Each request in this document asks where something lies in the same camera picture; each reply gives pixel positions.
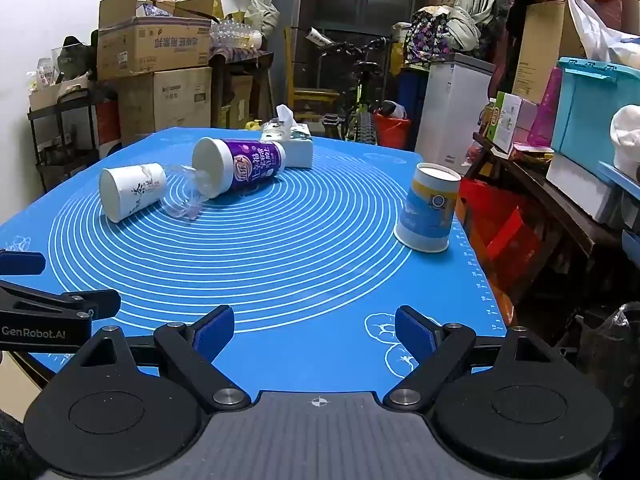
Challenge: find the white plastic bag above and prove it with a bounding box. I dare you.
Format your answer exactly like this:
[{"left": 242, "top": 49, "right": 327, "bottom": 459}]
[{"left": 567, "top": 0, "right": 640, "bottom": 69}]

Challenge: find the pack of water bottles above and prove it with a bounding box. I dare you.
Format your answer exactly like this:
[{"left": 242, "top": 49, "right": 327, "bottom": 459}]
[{"left": 209, "top": 20, "right": 264, "bottom": 51}]

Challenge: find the black metal shelf rack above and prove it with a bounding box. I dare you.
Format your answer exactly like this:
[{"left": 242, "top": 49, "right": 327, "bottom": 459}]
[{"left": 27, "top": 94, "right": 121, "bottom": 194}]

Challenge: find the floral cloth bag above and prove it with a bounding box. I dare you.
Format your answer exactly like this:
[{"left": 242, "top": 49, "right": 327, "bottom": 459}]
[{"left": 403, "top": 5, "right": 454, "bottom": 67}]

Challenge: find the dark green bag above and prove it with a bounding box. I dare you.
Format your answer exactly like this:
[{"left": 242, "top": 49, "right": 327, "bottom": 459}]
[{"left": 56, "top": 35, "right": 99, "bottom": 81}]

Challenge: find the blue silicone baking mat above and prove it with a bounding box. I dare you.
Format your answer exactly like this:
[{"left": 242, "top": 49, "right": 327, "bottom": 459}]
[{"left": 0, "top": 127, "right": 509, "bottom": 397}]

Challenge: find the red shopping bag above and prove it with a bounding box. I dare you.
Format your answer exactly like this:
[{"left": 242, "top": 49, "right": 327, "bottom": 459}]
[{"left": 457, "top": 177, "right": 544, "bottom": 312}]

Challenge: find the blue and yellow paper cup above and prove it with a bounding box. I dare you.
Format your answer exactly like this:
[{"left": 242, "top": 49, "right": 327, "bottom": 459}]
[{"left": 393, "top": 161, "right": 462, "bottom": 254}]

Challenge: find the tall brown cardboard box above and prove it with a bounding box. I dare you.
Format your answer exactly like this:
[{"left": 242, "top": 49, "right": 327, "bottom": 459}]
[{"left": 510, "top": 0, "right": 586, "bottom": 106}]

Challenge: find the clear plastic cup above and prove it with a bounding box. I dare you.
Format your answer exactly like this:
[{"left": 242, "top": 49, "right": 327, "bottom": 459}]
[{"left": 162, "top": 163, "right": 211, "bottom": 222}]

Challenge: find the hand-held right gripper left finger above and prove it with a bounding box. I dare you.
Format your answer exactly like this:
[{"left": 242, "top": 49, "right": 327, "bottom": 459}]
[{"left": 70, "top": 304, "right": 251, "bottom": 411}]

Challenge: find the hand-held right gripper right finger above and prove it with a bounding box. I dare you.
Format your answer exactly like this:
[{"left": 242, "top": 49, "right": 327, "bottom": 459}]
[{"left": 383, "top": 304, "right": 564, "bottom": 410}]

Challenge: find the large plain cardboard box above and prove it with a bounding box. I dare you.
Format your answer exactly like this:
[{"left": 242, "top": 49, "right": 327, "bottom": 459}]
[{"left": 117, "top": 66, "right": 214, "bottom": 146}]

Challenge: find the green and white carton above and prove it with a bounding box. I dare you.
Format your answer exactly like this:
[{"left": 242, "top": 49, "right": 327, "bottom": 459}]
[{"left": 492, "top": 90, "right": 524, "bottom": 155}]

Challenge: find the white floral paper cup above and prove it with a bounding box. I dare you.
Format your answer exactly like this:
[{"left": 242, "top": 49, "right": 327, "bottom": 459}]
[{"left": 98, "top": 162, "right": 168, "bottom": 224}]

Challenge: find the black bicycle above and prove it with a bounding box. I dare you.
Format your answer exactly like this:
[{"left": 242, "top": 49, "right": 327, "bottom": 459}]
[{"left": 309, "top": 35, "right": 397, "bottom": 142}]

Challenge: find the teal plastic storage bin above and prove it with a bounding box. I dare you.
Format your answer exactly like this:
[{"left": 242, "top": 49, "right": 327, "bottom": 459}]
[{"left": 549, "top": 56, "right": 640, "bottom": 174}]

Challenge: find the open printed cardboard box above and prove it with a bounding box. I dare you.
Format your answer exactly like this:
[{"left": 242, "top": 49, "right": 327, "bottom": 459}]
[{"left": 96, "top": 0, "right": 214, "bottom": 81}]

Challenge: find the black plastic bag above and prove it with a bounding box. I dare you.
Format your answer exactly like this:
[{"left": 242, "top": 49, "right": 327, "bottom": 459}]
[{"left": 574, "top": 302, "right": 640, "bottom": 412}]

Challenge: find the white tissue box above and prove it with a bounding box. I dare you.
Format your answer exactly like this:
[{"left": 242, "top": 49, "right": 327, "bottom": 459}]
[{"left": 259, "top": 104, "right": 315, "bottom": 169}]

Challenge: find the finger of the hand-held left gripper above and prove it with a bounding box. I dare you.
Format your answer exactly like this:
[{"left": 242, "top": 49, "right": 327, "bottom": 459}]
[
  {"left": 0, "top": 279, "right": 122, "bottom": 320},
  {"left": 0, "top": 251, "right": 47, "bottom": 277}
]

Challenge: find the dark wooden side table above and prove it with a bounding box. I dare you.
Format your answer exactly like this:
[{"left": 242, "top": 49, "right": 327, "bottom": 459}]
[{"left": 472, "top": 132, "right": 627, "bottom": 282}]

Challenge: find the small cardboard box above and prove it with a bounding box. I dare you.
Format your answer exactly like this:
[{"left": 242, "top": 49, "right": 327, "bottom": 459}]
[{"left": 27, "top": 77, "right": 94, "bottom": 112}]

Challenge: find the red bucket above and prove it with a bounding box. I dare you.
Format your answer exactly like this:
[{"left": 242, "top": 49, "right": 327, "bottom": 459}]
[{"left": 372, "top": 110, "right": 412, "bottom": 150}]

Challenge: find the purple printed paper cup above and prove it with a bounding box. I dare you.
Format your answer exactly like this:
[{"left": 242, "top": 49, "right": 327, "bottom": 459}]
[{"left": 191, "top": 136, "right": 287, "bottom": 200}]

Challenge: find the white chest freezer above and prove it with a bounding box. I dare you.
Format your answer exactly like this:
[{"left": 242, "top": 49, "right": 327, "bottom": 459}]
[{"left": 414, "top": 52, "right": 497, "bottom": 167}]

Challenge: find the yellow wooden chair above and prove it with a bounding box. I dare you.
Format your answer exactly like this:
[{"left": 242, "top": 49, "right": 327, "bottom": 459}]
[{"left": 284, "top": 27, "right": 342, "bottom": 122}]

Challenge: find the pink plastic bag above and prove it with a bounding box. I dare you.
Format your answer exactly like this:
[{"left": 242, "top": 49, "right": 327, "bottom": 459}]
[{"left": 528, "top": 67, "right": 564, "bottom": 149}]

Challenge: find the white flat box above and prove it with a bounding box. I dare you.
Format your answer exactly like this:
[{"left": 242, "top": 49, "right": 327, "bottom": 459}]
[{"left": 545, "top": 152, "right": 626, "bottom": 224}]

